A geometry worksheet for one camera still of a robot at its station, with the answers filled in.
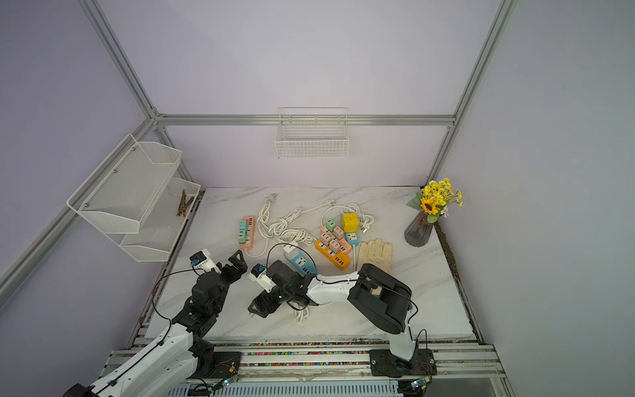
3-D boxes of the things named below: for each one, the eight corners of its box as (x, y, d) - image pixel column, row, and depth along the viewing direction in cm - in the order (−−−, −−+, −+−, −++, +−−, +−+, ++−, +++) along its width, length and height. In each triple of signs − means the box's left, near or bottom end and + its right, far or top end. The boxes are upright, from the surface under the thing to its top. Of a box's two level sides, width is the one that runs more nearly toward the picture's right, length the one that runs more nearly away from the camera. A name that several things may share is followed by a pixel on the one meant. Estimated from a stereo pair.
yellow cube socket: (343, 236, 104) (344, 226, 98) (342, 223, 108) (343, 212, 103) (358, 236, 104) (360, 226, 98) (356, 223, 108) (358, 212, 103)
